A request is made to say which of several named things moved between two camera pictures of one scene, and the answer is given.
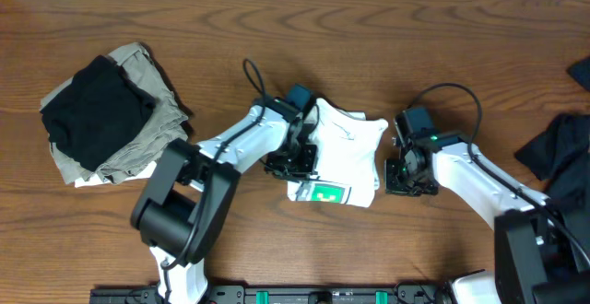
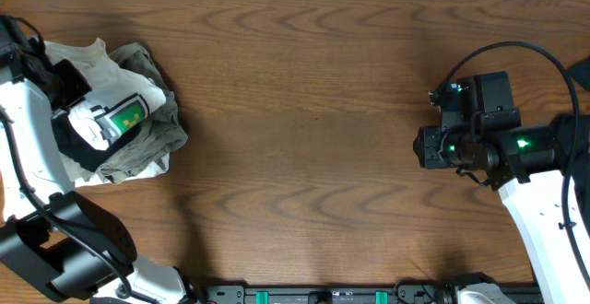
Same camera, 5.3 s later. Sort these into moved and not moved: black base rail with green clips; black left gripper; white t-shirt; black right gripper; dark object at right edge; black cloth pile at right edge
Moved: white t-shirt; black left gripper; black right gripper
Not moved: dark object at right edge; black cloth pile at right edge; black base rail with green clips
